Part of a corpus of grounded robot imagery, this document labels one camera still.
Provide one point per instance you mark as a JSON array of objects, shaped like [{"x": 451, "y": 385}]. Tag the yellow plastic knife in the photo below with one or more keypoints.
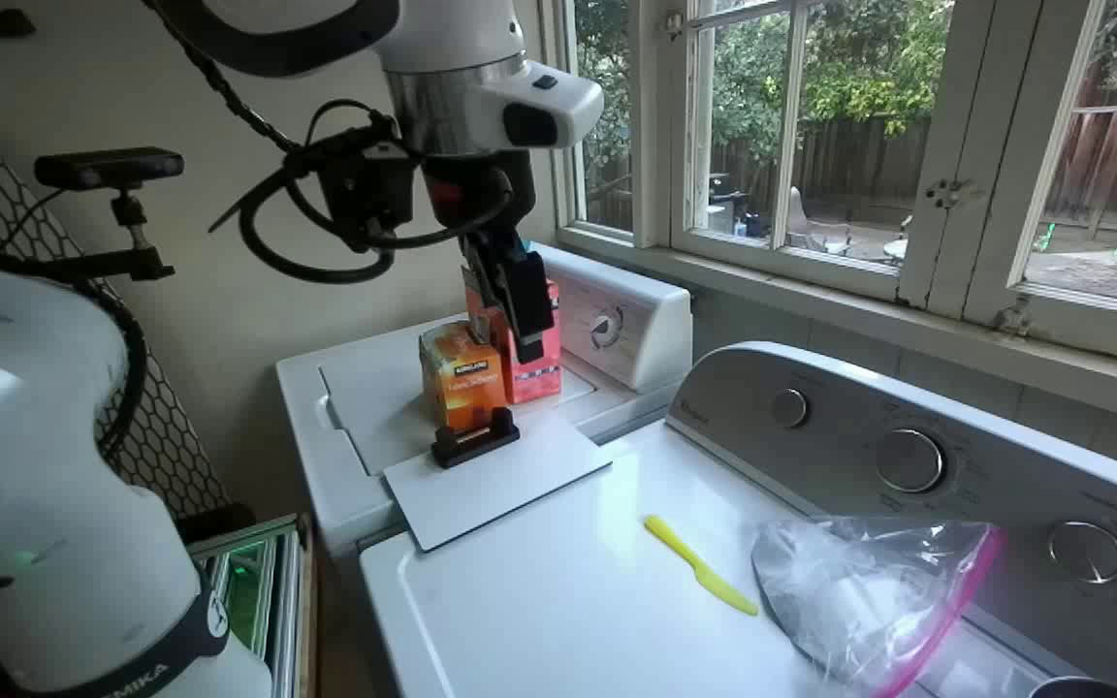
[{"x": 699, "y": 566}]

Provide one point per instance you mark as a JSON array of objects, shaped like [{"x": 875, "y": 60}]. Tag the white flat board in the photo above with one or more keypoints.
[{"x": 436, "y": 504}]

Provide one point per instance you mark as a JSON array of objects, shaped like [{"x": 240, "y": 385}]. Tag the orange Tide detergent box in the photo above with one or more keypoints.
[{"x": 524, "y": 381}]

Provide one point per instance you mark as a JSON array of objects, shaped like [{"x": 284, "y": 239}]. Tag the orange fabric softener box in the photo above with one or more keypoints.
[{"x": 461, "y": 376}]

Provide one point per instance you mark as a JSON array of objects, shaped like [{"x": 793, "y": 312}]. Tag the green and white box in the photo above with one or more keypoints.
[{"x": 261, "y": 579}]

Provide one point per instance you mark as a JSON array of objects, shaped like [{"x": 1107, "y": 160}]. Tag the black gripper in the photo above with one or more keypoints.
[{"x": 505, "y": 286}]

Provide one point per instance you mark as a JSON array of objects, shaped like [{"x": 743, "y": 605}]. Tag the clear zip plastic bag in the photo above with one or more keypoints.
[{"x": 868, "y": 602}]

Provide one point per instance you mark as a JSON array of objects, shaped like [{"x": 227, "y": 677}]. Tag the white window frame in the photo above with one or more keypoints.
[{"x": 945, "y": 168}]

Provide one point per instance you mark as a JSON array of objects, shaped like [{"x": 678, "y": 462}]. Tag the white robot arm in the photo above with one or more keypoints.
[{"x": 100, "y": 593}]

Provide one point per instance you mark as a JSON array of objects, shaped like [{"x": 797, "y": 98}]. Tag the white dryer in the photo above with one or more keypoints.
[{"x": 572, "y": 600}]

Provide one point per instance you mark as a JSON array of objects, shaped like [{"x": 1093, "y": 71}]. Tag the small black stand block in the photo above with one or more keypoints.
[{"x": 461, "y": 449}]

